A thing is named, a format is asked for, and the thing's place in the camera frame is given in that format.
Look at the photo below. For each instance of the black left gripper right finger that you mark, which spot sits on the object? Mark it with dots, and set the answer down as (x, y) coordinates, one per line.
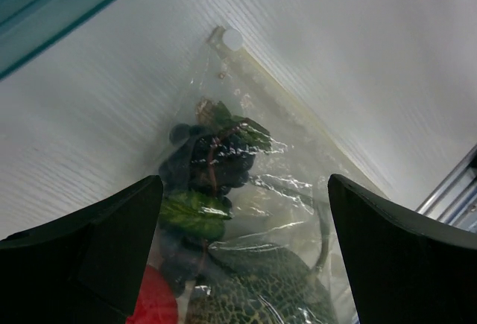
(403, 267)

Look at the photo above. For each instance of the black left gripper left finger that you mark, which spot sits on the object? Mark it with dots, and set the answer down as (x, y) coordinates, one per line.
(84, 267)

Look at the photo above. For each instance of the fake red tomato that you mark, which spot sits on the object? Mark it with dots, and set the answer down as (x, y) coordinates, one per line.
(156, 303)

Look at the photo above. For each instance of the fake green melon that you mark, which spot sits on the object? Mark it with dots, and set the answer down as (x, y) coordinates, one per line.
(264, 284)

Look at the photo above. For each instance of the clear zip top bag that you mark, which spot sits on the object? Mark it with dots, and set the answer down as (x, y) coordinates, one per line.
(285, 202)

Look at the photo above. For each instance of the fake dark grape bunch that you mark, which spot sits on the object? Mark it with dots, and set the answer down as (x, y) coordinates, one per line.
(211, 157)

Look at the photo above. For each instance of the aluminium front rail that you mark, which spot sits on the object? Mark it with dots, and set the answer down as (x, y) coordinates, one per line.
(453, 201)

